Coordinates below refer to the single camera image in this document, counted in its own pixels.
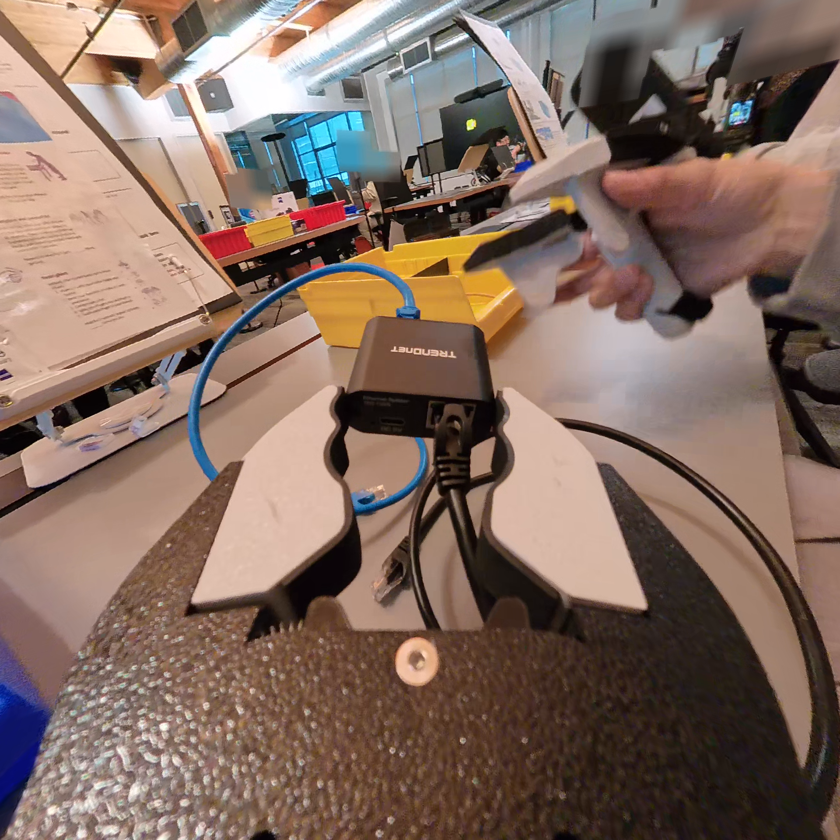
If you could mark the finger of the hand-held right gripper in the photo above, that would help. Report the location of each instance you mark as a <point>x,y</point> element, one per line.
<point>538,262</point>
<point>564,170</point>

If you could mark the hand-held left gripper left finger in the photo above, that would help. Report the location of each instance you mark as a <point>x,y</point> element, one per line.
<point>275,505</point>

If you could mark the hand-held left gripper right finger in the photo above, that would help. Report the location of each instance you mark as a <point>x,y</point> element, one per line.
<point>564,512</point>

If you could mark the black network adapter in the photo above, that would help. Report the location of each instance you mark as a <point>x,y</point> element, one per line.
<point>420,367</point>

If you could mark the yellow divided plastic bin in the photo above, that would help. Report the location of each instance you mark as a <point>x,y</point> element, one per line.
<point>367,302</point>

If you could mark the blue plastic bin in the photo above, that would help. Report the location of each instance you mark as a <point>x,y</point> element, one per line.
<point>16,722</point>

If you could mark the grey desk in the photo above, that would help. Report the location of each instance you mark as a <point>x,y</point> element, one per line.
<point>656,394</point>
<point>262,354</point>

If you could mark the white task sheet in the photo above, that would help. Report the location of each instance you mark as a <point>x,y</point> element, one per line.
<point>105,172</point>

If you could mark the person's right hand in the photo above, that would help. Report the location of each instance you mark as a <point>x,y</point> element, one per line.
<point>709,216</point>

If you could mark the large black monitor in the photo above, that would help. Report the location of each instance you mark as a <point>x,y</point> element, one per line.
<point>453,148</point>

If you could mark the paper document stand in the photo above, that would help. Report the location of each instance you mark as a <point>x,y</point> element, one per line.
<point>512,59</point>

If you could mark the wooden document stand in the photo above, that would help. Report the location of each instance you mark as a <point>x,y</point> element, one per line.
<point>79,453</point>

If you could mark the long work table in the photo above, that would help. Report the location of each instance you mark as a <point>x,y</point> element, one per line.
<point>315,237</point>

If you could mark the red ridged bin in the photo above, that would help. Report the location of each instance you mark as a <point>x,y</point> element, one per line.
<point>318,216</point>
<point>226,243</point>

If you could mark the small yellow bin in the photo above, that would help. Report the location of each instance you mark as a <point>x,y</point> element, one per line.
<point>269,231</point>

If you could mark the black office chair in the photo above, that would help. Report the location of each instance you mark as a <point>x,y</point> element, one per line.
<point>823,374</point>

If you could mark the black floor lamp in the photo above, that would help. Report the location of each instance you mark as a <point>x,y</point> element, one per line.
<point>272,136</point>

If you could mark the instruction sheet blue header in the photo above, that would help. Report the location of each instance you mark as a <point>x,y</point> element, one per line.
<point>65,262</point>

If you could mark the silver ventilation duct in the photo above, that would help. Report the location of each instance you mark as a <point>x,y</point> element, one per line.
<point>262,16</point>
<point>341,59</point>

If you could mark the black wall speaker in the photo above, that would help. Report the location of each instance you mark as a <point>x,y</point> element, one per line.
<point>215,94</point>

